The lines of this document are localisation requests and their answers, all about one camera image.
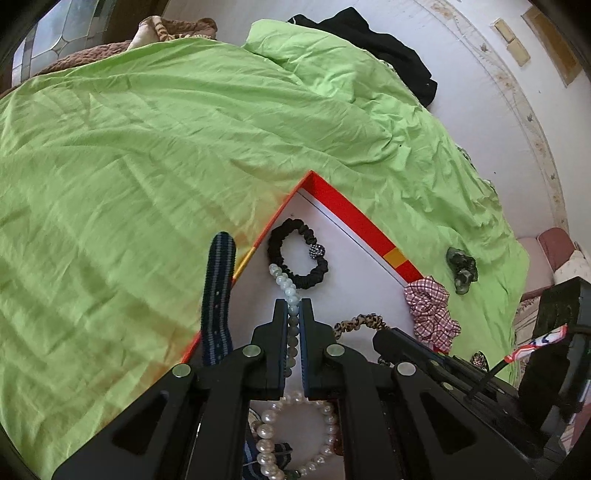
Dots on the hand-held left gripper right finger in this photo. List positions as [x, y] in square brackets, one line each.
[310, 350]

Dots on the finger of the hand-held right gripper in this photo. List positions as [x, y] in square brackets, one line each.
[406, 346]

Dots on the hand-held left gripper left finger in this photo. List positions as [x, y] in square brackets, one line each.
[277, 350]

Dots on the leopard print scrunchie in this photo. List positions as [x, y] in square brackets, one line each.
[364, 318]

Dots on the blue striped elastic band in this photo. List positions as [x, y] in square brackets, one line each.
[219, 295]

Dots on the red gift box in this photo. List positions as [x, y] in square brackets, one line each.
[341, 258]

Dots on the black scrunchie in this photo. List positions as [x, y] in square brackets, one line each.
[277, 233]

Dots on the red plaid scrunchie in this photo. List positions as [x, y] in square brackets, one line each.
[429, 304]

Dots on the dark green scrunchie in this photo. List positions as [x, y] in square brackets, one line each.
[461, 267]

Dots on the white printed cloth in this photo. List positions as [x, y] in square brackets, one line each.
[572, 270]

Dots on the green bed sheet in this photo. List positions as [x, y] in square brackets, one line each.
[138, 184]

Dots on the black cloth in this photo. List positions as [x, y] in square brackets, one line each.
[369, 41]

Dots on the tan printed pillow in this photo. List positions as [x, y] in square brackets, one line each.
[171, 30]

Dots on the brown blanket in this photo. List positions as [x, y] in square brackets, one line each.
[69, 60]

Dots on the stained glass window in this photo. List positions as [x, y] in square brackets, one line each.
[60, 32]

